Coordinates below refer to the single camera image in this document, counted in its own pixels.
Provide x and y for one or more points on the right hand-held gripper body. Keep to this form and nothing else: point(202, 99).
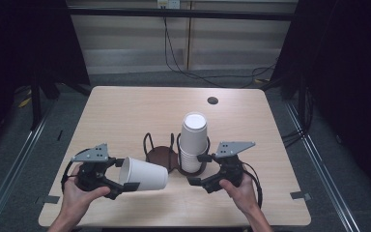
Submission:
point(230, 161)

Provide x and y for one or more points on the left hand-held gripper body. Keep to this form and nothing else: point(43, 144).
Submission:
point(90, 161)

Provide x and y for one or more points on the stack of white paper cups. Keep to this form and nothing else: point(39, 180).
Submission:
point(193, 141)

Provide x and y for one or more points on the single white paper cup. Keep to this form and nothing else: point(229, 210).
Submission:
point(146, 174)

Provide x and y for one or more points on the person's right hand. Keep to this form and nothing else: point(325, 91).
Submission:
point(243, 193)

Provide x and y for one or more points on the person's left hand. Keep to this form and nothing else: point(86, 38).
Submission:
point(77, 199)

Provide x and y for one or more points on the small black tape strip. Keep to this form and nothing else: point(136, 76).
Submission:
point(60, 135)

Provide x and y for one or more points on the grey tape piece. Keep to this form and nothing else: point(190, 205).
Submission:
point(300, 195)
point(48, 199)

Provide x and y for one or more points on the black round table grommet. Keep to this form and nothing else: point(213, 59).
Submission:
point(212, 100)

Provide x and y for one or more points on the black metal stand leg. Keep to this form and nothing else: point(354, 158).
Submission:
point(36, 106)

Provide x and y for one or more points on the yellow floor marker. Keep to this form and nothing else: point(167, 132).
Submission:
point(24, 102)

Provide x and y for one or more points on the dark curtain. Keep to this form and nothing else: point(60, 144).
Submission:
point(22, 48)
point(348, 80)

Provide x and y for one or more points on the black horizontal bar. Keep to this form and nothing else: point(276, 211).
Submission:
point(180, 13)

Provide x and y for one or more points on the metal floor rail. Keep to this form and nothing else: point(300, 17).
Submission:
point(322, 161)
point(16, 161)

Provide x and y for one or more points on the vertical wooden wall strip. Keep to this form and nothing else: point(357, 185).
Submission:
point(190, 35)

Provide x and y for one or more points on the white wall socket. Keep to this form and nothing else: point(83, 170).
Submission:
point(169, 4)

